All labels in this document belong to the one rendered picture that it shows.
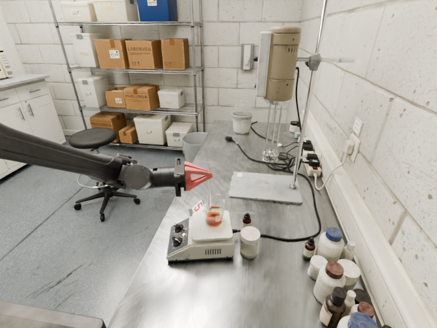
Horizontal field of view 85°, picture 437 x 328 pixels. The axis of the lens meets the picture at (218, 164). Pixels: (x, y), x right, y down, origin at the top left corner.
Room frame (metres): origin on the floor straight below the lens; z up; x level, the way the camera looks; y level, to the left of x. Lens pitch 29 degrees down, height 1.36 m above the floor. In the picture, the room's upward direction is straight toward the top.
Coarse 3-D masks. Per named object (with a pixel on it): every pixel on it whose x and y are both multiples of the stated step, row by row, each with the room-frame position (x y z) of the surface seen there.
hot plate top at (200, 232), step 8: (192, 216) 0.59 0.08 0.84; (200, 216) 0.59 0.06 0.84; (224, 216) 0.59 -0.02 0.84; (192, 224) 0.55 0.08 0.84; (200, 224) 0.55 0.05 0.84; (224, 224) 0.55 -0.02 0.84; (192, 232) 0.52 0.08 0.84; (200, 232) 0.52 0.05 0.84; (208, 232) 0.52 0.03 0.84; (216, 232) 0.52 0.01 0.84; (224, 232) 0.52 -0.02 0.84; (232, 232) 0.52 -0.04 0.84; (192, 240) 0.49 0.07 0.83; (200, 240) 0.49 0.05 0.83; (208, 240) 0.49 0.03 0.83
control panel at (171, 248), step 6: (180, 222) 0.60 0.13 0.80; (186, 222) 0.59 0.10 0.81; (174, 228) 0.58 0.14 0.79; (186, 228) 0.56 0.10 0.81; (174, 234) 0.56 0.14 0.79; (180, 234) 0.54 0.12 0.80; (186, 234) 0.53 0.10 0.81; (186, 240) 0.51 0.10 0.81; (168, 246) 0.52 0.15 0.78; (180, 246) 0.50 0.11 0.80; (168, 252) 0.49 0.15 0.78
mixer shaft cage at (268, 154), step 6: (270, 108) 0.87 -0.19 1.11; (276, 108) 0.87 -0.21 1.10; (282, 108) 0.86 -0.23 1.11; (270, 114) 0.87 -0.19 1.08; (276, 114) 0.89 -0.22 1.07; (276, 144) 0.85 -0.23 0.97; (264, 150) 0.89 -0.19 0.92; (270, 150) 0.87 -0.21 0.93; (276, 150) 0.85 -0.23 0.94; (264, 156) 0.86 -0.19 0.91; (270, 156) 0.84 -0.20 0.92; (276, 156) 0.85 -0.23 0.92; (270, 162) 0.84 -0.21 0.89
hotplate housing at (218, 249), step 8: (168, 240) 0.55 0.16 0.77; (216, 240) 0.50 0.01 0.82; (224, 240) 0.50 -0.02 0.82; (232, 240) 0.50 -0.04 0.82; (184, 248) 0.49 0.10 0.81; (192, 248) 0.48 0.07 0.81; (200, 248) 0.49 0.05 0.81; (208, 248) 0.49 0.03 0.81; (216, 248) 0.49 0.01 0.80; (224, 248) 0.49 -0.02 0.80; (232, 248) 0.49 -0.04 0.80; (168, 256) 0.48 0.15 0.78; (176, 256) 0.48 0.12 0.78; (184, 256) 0.48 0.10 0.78; (192, 256) 0.48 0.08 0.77; (200, 256) 0.48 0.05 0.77; (208, 256) 0.49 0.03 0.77; (216, 256) 0.49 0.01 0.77; (224, 256) 0.49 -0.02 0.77; (232, 256) 0.50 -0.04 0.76
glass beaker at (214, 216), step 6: (204, 198) 0.58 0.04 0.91; (216, 198) 0.59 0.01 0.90; (222, 198) 0.58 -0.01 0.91; (204, 204) 0.55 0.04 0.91; (216, 204) 0.59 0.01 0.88; (222, 204) 0.55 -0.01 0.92; (204, 210) 0.56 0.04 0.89; (210, 210) 0.54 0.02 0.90; (216, 210) 0.54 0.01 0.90; (222, 210) 0.55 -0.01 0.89; (204, 216) 0.56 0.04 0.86; (210, 216) 0.54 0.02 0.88; (216, 216) 0.54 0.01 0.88; (222, 216) 0.55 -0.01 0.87; (210, 222) 0.54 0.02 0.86; (216, 222) 0.54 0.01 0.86; (222, 222) 0.55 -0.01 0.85
